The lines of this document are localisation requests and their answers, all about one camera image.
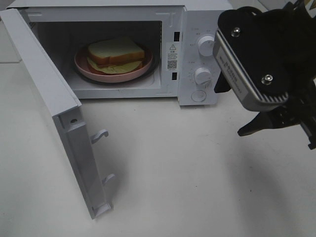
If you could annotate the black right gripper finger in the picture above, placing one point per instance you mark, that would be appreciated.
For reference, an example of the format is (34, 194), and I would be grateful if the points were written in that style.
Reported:
(260, 122)
(222, 85)

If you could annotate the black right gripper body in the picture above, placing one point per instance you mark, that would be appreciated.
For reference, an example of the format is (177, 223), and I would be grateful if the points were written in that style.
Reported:
(294, 41)

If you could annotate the white microwave knob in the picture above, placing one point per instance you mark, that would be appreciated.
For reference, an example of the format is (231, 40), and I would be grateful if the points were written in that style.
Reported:
(205, 45)
(202, 75)

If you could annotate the round door release button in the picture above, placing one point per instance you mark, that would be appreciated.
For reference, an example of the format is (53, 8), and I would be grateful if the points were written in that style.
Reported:
(198, 96)

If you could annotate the white bread sandwich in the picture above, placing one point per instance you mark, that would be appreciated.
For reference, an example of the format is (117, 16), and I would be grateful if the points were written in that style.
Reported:
(115, 56)

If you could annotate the pink plate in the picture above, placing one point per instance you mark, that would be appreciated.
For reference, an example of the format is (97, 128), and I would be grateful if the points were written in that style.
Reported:
(85, 69)

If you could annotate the white microwave door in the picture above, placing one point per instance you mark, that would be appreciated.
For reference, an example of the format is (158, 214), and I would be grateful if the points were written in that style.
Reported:
(62, 106)

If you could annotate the glass microwave turntable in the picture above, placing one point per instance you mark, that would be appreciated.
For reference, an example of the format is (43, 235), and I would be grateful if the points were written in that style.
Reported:
(151, 69)

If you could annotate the white microwave oven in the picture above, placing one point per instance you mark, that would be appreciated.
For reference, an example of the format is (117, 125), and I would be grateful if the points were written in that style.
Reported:
(170, 29)

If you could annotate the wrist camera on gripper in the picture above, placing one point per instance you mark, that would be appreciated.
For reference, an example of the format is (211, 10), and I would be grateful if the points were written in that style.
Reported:
(248, 61)

